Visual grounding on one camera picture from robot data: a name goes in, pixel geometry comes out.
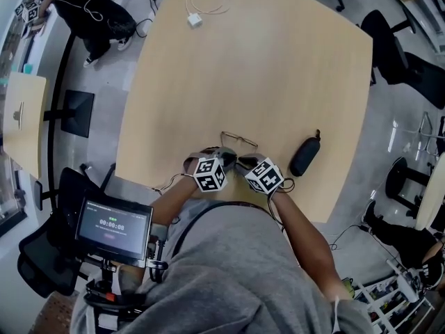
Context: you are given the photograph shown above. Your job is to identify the small black monitor screen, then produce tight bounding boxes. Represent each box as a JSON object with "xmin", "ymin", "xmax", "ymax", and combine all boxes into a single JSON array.
[{"xmin": 74, "ymin": 196, "xmax": 154, "ymax": 267}]

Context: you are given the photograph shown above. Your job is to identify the small metal clamp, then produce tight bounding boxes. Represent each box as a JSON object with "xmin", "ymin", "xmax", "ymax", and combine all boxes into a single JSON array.
[{"xmin": 12, "ymin": 101, "xmax": 25, "ymax": 131}]

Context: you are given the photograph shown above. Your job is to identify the thin left gripper cable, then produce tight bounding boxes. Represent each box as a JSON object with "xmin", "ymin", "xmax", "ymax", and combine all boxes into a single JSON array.
[{"xmin": 151, "ymin": 174, "xmax": 195, "ymax": 196}]

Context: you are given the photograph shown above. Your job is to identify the black reclined office chair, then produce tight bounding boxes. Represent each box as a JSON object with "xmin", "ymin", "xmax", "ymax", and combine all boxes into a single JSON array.
[{"xmin": 360, "ymin": 9, "xmax": 445, "ymax": 110}]

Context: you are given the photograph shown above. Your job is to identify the small wooden table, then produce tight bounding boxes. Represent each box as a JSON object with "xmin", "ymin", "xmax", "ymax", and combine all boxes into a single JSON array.
[{"xmin": 2, "ymin": 71, "xmax": 48, "ymax": 180}]

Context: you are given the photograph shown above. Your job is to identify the black mesh office chair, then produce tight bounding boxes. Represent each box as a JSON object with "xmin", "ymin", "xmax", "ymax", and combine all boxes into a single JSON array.
[{"xmin": 17, "ymin": 167, "xmax": 118, "ymax": 299}]

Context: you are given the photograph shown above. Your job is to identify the thin-framed eyeglasses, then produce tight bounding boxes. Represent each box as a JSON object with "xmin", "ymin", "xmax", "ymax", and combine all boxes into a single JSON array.
[{"xmin": 220, "ymin": 131, "xmax": 259, "ymax": 152}]

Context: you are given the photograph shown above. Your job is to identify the person's right forearm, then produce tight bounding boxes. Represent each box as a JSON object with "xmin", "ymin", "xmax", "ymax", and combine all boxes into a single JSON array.
[{"xmin": 270, "ymin": 191, "xmax": 350, "ymax": 301}]

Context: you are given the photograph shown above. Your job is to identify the thin right gripper cable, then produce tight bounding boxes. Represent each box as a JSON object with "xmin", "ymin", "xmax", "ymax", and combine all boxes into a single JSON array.
[{"xmin": 266, "ymin": 177, "xmax": 296, "ymax": 225}]

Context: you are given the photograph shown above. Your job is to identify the black stool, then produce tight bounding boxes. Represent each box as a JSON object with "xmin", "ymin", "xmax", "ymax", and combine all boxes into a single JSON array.
[{"xmin": 385, "ymin": 157, "xmax": 435, "ymax": 218}]

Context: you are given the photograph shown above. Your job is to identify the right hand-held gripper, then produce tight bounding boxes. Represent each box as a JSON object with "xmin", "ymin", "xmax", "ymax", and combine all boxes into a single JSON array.
[{"xmin": 236, "ymin": 153, "xmax": 285, "ymax": 196}]

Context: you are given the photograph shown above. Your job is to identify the black table base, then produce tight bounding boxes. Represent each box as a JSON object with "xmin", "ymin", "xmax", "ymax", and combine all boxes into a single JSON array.
[{"xmin": 43, "ymin": 89, "xmax": 95, "ymax": 138}]

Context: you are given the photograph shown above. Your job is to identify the person's grey sweatshirt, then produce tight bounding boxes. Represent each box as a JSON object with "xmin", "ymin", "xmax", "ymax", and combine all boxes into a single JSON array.
[{"xmin": 71, "ymin": 198, "xmax": 375, "ymax": 334}]

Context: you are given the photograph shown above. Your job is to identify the silver-framed black chair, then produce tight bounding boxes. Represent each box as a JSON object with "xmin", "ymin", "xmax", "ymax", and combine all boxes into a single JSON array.
[{"xmin": 415, "ymin": 111, "xmax": 445, "ymax": 156}]

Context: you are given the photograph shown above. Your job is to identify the black monitor mount rig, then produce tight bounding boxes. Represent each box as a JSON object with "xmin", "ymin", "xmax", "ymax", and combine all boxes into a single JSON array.
[{"xmin": 81, "ymin": 221, "xmax": 170, "ymax": 323}]

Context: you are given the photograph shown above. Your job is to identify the round wooden table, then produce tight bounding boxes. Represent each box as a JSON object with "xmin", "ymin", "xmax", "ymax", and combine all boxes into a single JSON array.
[{"xmin": 415, "ymin": 151, "xmax": 445, "ymax": 231}]

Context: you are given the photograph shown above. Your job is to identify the white charger cable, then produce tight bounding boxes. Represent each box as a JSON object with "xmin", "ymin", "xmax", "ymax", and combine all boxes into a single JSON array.
[{"xmin": 185, "ymin": 0, "xmax": 231, "ymax": 17}]

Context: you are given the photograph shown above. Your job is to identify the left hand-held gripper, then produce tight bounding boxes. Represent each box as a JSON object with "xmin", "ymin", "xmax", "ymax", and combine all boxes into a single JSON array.
[{"xmin": 182, "ymin": 146, "xmax": 238, "ymax": 193}]

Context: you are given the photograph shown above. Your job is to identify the black glasses case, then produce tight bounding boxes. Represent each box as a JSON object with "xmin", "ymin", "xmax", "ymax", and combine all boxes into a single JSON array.
[{"xmin": 289, "ymin": 129, "xmax": 322, "ymax": 177}]

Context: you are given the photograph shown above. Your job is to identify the thick black cable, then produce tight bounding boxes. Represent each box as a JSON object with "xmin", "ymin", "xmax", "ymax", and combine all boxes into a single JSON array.
[{"xmin": 170, "ymin": 200, "xmax": 275, "ymax": 257}]

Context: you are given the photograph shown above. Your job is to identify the person's left forearm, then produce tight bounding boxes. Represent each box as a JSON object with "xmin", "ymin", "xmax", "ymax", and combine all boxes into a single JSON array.
[{"xmin": 149, "ymin": 177, "xmax": 201, "ymax": 234}]

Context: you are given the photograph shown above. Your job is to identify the thin gripper cable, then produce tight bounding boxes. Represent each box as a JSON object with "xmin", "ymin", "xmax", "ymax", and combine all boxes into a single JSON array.
[
  {"xmin": 266, "ymin": 177, "xmax": 296, "ymax": 225},
  {"xmin": 151, "ymin": 174, "xmax": 195, "ymax": 196}
]

